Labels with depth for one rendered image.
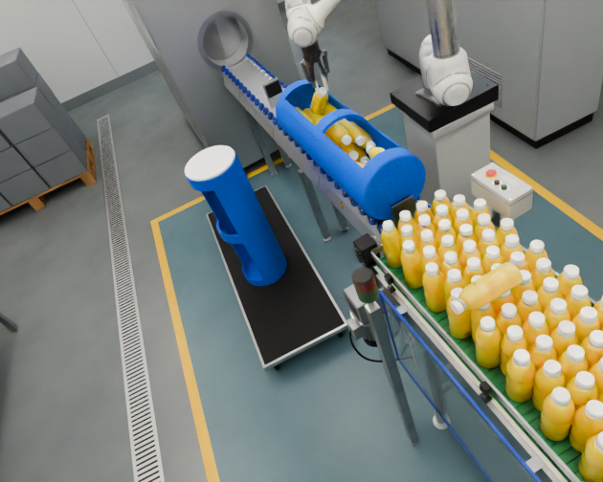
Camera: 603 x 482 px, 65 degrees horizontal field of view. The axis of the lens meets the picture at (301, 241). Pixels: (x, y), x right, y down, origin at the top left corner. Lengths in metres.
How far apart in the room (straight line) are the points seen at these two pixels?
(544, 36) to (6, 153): 4.38
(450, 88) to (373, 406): 1.55
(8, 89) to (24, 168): 0.73
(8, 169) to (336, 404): 3.79
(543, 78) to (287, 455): 2.65
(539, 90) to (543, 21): 0.44
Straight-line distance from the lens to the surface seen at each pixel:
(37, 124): 4.96
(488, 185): 1.82
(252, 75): 3.46
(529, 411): 1.55
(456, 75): 2.06
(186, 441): 2.85
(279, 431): 2.64
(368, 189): 1.79
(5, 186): 5.29
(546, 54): 3.36
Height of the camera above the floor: 2.32
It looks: 44 degrees down
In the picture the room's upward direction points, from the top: 23 degrees counter-clockwise
